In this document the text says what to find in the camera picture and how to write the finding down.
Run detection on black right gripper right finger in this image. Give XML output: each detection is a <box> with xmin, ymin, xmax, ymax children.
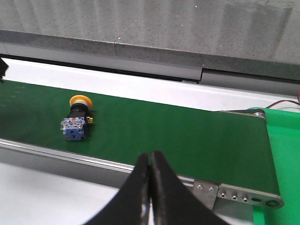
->
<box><xmin>150</xmin><ymin>150</ymin><xmax>228</xmax><ymax>225</ymax></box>

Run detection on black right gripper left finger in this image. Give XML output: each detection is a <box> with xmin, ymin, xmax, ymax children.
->
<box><xmin>86</xmin><ymin>153</ymin><xmax>150</xmax><ymax>225</ymax></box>

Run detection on green conveyor belt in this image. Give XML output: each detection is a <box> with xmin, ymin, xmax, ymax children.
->
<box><xmin>0</xmin><ymin>81</ymin><xmax>279</xmax><ymax>195</ymax></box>

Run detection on grey panel under counter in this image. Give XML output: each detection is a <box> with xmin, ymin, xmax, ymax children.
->
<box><xmin>0</xmin><ymin>43</ymin><xmax>300</xmax><ymax>95</ymax></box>

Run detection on grey stone counter slab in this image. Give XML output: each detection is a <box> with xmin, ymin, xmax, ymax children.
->
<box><xmin>0</xmin><ymin>0</ymin><xmax>300</xmax><ymax>80</ymax></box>

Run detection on metal conveyor end bracket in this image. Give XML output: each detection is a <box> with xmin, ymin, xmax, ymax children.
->
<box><xmin>192</xmin><ymin>180</ymin><xmax>219</xmax><ymax>210</ymax></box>

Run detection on aluminium conveyor side rail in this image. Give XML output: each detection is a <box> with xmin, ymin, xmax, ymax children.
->
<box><xmin>0</xmin><ymin>139</ymin><xmax>284</xmax><ymax>209</ymax></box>

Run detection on yellow push button switch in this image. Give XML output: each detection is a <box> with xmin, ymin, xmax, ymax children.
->
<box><xmin>60</xmin><ymin>95</ymin><xmax>93</xmax><ymax>141</ymax></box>

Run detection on red and black wires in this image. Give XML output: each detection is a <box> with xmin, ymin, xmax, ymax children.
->
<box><xmin>266</xmin><ymin>90</ymin><xmax>300</xmax><ymax>110</ymax></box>

